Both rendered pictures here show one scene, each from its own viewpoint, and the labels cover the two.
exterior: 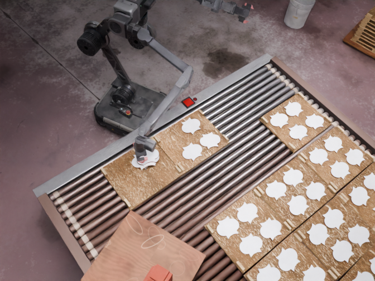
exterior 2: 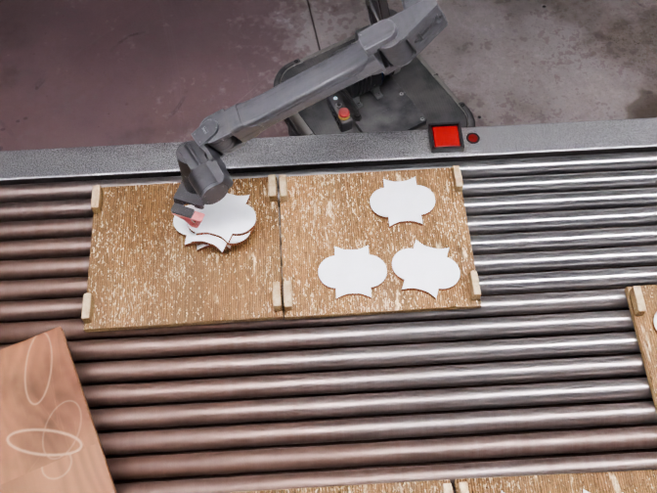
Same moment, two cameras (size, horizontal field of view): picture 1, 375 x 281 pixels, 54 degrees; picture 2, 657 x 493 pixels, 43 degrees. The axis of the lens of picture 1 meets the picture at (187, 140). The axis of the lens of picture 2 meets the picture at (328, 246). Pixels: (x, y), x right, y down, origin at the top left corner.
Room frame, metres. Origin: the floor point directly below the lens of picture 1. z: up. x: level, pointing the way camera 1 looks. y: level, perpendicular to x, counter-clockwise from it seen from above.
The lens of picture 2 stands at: (0.61, -0.55, 2.50)
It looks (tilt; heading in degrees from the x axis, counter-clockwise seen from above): 61 degrees down; 42
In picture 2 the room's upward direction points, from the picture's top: 1 degrees counter-clockwise
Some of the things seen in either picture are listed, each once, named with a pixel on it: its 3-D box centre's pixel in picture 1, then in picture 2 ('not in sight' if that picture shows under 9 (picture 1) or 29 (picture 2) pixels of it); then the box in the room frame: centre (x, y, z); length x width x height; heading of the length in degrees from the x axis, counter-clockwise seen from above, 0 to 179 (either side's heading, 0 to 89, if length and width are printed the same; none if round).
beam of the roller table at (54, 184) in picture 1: (169, 117); (371, 153); (1.55, 0.15, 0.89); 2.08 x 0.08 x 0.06; 134
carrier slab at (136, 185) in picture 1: (141, 172); (185, 250); (1.06, 0.27, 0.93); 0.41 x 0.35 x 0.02; 135
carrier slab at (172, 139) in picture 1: (191, 140); (375, 240); (1.35, -0.02, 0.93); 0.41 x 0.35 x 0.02; 135
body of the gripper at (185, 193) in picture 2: (139, 147); (196, 177); (1.15, 0.29, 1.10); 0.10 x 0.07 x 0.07; 23
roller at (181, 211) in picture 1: (226, 179); (397, 402); (1.10, -0.29, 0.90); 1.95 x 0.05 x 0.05; 134
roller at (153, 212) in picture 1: (216, 168); (392, 355); (1.18, -0.22, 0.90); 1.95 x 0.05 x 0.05; 134
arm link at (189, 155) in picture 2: (140, 142); (194, 161); (1.14, 0.28, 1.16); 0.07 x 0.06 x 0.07; 73
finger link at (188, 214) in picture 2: (141, 157); (194, 209); (1.11, 0.27, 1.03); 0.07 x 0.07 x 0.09; 23
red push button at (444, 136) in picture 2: (188, 102); (446, 137); (1.68, 0.03, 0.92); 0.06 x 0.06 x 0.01; 44
